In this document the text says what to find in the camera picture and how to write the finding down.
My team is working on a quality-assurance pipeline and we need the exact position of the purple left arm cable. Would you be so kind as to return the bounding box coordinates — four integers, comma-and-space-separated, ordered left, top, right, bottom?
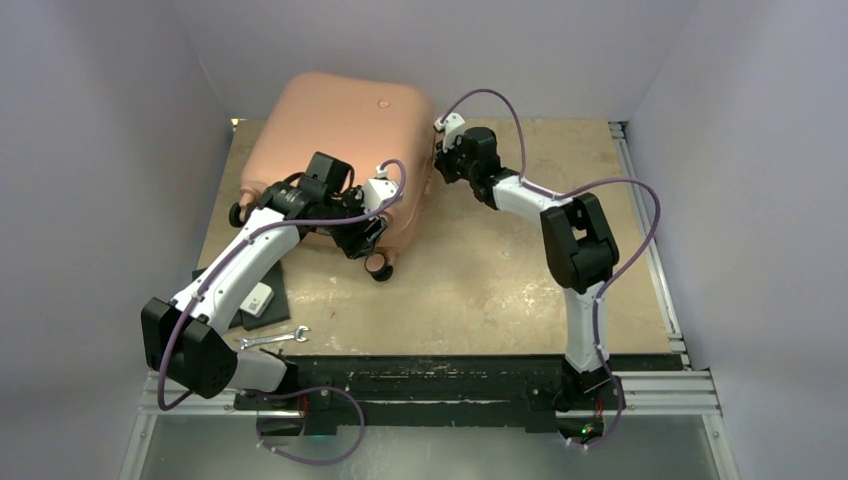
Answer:
155, 158, 367, 466

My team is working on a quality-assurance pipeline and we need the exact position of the pink suitcase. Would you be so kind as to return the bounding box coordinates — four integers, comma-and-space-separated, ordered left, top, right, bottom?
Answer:
228, 72, 435, 281

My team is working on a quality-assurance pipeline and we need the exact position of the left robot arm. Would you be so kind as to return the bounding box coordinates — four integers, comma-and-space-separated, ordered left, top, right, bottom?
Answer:
141, 152, 408, 410

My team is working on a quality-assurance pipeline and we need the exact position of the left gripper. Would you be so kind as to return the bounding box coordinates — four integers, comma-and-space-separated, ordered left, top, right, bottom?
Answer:
323, 189, 388, 261

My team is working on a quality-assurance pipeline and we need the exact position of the black flat notebook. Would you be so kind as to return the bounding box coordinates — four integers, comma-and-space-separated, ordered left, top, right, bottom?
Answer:
215, 262, 291, 334

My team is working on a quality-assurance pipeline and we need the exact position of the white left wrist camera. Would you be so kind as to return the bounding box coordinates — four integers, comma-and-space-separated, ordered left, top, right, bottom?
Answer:
361, 166, 403, 213

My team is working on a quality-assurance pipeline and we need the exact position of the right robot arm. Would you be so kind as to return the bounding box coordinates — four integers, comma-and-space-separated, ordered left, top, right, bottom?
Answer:
434, 126, 620, 407

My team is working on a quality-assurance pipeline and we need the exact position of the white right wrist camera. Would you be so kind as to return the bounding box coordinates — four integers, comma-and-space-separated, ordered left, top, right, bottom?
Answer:
433, 112, 465, 152

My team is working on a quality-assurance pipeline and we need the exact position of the white square device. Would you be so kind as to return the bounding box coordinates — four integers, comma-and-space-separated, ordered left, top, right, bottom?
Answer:
239, 282, 274, 318

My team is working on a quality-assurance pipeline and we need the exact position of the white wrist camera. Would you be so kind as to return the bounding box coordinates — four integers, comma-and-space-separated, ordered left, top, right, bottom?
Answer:
433, 112, 465, 152
361, 166, 403, 213

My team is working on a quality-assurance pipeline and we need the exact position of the silver wrench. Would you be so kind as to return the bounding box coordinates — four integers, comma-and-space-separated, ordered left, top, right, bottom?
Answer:
238, 326, 311, 350

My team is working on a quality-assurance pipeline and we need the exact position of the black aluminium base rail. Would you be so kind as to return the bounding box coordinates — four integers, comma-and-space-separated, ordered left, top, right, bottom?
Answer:
135, 354, 723, 439

